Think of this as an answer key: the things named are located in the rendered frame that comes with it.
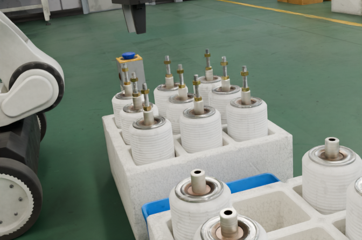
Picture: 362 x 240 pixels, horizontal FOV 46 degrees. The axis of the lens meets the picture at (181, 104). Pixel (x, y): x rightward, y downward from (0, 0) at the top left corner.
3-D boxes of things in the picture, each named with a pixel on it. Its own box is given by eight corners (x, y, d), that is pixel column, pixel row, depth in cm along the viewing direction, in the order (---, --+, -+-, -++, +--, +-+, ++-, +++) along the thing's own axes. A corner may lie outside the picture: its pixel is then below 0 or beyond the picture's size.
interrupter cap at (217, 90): (237, 85, 115) (237, 82, 114) (243, 94, 107) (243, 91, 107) (209, 88, 114) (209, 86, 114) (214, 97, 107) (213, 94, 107)
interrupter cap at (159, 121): (172, 125, 92) (171, 122, 92) (139, 134, 89) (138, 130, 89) (159, 115, 99) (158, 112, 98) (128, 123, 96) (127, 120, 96)
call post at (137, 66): (133, 157, 136) (119, 63, 126) (129, 149, 143) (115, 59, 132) (155, 152, 138) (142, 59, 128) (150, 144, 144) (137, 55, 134)
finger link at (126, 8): (140, 30, 89) (137, 0, 87) (126, 33, 88) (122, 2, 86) (137, 29, 91) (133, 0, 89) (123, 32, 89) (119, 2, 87)
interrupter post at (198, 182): (194, 196, 64) (192, 177, 63) (189, 189, 66) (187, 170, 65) (209, 192, 64) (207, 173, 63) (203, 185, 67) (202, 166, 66)
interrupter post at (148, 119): (156, 124, 93) (154, 110, 92) (146, 127, 93) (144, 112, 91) (152, 121, 95) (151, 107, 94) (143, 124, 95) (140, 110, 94)
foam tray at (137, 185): (138, 247, 93) (126, 174, 87) (110, 171, 129) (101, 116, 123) (294, 202, 103) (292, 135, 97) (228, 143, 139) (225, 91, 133)
